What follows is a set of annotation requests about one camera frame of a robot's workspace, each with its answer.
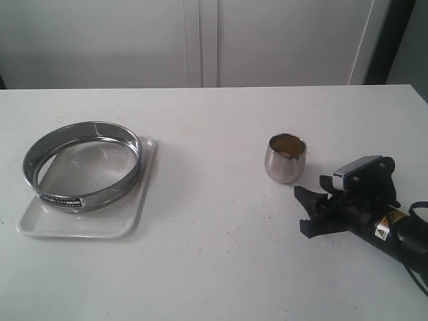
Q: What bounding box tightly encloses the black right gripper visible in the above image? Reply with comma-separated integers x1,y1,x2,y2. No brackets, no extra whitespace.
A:
294,156,400,238

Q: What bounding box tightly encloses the stainless steel cup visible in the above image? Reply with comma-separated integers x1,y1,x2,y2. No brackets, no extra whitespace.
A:
264,133,307,184

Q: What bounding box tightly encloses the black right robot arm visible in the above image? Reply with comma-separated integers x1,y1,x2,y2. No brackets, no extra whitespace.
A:
294,155,427,273

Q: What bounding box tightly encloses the round stainless steel sieve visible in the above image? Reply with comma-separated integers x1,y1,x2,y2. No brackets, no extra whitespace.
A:
23,121,143,213

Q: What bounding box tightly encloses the white plastic tray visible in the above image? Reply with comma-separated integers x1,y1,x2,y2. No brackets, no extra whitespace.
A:
17,136,158,239

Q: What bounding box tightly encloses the white cabinet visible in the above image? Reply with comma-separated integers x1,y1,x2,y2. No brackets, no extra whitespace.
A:
1,1,391,89

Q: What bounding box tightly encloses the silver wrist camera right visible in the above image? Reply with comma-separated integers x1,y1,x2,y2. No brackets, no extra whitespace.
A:
332,155,382,191

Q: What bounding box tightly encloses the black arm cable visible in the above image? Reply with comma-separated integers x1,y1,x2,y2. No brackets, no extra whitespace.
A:
403,199,428,297

